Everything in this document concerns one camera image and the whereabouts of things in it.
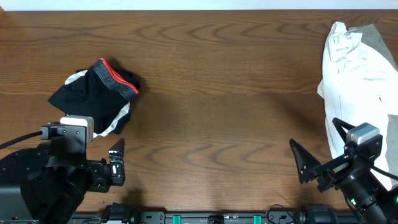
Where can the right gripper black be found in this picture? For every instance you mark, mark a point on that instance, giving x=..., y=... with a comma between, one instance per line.
x=335, y=171

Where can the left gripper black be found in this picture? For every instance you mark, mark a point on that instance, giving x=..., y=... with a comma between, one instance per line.
x=104, y=171

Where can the black leggings red waistband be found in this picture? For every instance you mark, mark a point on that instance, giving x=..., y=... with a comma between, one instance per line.
x=101, y=94

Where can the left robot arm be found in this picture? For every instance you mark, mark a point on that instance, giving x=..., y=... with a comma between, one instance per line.
x=47, y=183

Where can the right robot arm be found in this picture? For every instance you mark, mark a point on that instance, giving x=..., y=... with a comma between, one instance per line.
x=368, y=198

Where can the white shirt right pile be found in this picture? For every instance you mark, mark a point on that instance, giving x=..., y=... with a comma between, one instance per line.
x=358, y=86

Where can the white folded garment left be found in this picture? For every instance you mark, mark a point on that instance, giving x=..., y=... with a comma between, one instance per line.
x=116, y=121

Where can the grey garment under pile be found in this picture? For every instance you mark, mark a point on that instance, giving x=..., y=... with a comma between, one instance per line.
x=372, y=38

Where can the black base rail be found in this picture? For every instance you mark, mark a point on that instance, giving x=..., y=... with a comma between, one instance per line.
x=275, y=214

